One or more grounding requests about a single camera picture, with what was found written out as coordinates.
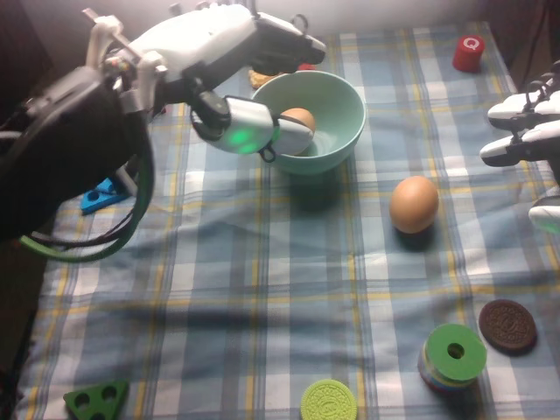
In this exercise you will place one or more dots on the yellow toy biscuit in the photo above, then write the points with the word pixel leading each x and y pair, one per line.
pixel 259 79

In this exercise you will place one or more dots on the mint green bowl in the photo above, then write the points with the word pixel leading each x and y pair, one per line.
pixel 337 114

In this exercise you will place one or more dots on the blue triangle block with holes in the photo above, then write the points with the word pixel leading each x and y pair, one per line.
pixel 102 197

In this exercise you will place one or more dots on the red cylinder with white letter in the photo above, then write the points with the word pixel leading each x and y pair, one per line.
pixel 468 54

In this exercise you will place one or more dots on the brown toy sandwich cookie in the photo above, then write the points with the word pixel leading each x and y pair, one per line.
pixel 507 326

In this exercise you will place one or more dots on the red triangle block with holes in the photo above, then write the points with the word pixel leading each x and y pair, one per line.
pixel 307 67

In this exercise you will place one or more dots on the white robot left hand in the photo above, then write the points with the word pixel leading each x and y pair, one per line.
pixel 512 107

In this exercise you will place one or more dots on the blue plaid cloth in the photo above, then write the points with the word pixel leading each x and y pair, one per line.
pixel 262 284

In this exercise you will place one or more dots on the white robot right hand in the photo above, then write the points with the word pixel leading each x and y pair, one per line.
pixel 205 39

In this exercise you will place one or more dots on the brown egg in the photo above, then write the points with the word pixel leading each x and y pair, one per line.
pixel 299 117
pixel 413 204

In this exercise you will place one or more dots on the green triangle block with holes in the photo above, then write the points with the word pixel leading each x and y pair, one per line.
pixel 74 400

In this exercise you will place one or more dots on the green toy sandwich cookie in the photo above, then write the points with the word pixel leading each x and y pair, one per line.
pixel 328 400

